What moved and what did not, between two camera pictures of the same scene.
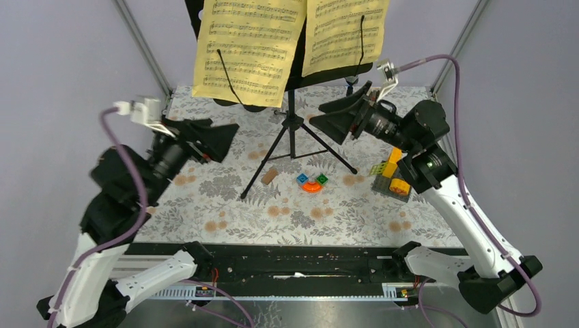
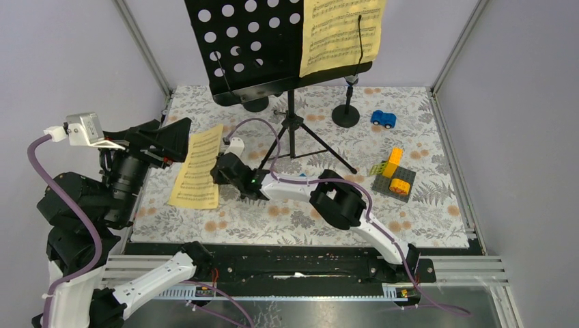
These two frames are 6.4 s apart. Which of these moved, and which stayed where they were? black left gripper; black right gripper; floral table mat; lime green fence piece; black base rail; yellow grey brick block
Moved: black right gripper; black left gripper
Stayed: lime green fence piece; yellow grey brick block; floral table mat; black base rail
